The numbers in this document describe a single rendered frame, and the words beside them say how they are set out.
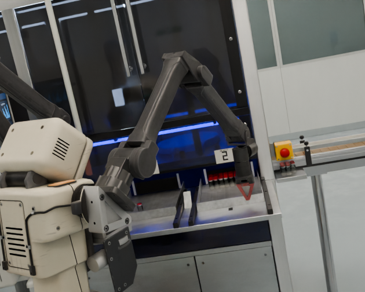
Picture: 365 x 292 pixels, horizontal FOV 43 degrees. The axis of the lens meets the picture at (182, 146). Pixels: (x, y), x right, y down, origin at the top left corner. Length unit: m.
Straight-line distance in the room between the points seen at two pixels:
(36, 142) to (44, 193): 0.14
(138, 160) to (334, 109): 5.75
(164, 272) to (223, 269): 0.27
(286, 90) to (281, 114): 0.34
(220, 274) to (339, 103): 4.85
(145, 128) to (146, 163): 0.10
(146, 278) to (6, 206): 1.15
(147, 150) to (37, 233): 0.33
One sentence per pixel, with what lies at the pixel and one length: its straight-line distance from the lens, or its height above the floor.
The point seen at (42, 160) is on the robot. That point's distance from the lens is 1.16.
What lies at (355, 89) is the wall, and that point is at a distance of 6.80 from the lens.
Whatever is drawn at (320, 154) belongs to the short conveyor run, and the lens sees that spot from 2.16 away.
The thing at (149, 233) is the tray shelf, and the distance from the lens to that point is 1.71.
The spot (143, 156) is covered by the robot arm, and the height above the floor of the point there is 1.25.
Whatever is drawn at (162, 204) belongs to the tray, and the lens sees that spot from 1.98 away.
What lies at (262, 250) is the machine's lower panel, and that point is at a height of 0.56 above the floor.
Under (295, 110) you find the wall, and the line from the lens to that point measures 6.68.
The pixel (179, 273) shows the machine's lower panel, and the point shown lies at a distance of 2.22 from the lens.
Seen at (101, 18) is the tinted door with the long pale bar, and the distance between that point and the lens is 2.04.
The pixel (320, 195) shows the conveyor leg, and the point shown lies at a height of 0.73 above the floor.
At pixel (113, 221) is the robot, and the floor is 1.13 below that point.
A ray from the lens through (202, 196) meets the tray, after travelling 1.97.
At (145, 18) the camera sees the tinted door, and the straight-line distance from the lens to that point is 1.99.
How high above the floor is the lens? 1.48
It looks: 11 degrees down
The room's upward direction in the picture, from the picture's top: 11 degrees counter-clockwise
